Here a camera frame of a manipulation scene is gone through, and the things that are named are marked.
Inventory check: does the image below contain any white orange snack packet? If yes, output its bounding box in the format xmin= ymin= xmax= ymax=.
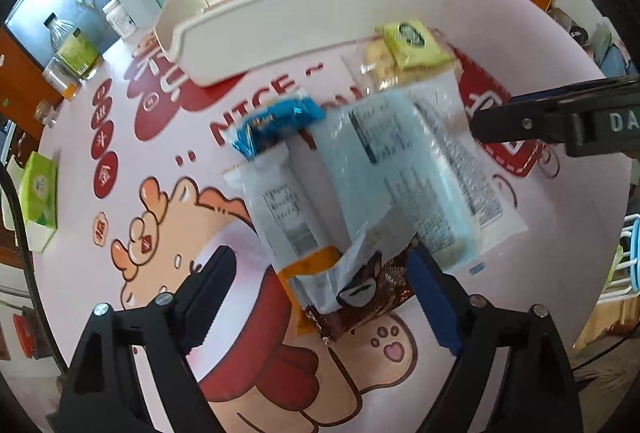
xmin=222 ymin=153 xmax=381 ymax=339

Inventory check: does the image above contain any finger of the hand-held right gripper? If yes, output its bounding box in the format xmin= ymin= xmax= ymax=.
xmin=509 ymin=77 xmax=640 ymax=111
xmin=471 ymin=103 xmax=573 ymax=146

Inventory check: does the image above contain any light blue cracker packet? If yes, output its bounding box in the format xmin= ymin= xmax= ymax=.
xmin=312 ymin=90 xmax=483 ymax=264

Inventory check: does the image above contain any black cable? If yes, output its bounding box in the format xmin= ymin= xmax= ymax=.
xmin=0 ymin=163 xmax=66 ymax=374

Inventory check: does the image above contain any white long snack packet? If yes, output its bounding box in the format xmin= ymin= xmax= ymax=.
xmin=415 ymin=78 xmax=528 ymax=244

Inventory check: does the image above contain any glass spice jar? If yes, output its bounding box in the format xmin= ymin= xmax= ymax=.
xmin=42 ymin=63 xmax=83 ymax=101

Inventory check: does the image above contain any yellow-label cookie packet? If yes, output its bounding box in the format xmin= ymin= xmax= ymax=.
xmin=362 ymin=20 xmax=463 ymax=88

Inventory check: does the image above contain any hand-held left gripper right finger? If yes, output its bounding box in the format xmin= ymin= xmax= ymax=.
xmin=407 ymin=247 xmax=586 ymax=433

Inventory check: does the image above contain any white pill bottle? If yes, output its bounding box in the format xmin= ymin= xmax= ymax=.
xmin=102 ymin=0 xmax=138 ymax=38

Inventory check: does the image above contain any green tissue box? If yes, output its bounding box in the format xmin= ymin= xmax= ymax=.
xmin=17 ymin=152 xmax=61 ymax=254

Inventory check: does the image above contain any dark brown snack packet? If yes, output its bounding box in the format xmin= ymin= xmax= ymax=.
xmin=305 ymin=253 xmax=421 ymax=344

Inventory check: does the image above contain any blue snack packet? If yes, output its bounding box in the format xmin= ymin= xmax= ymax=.
xmin=225 ymin=95 xmax=326 ymax=161

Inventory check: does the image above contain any glass bottle green label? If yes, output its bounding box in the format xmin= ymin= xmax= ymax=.
xmin=42 ymin=13 xmax=103 ymax=81

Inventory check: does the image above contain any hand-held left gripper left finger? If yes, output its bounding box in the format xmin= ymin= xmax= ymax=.
xmin=52 ymin=245 xmax=236 ymax=433

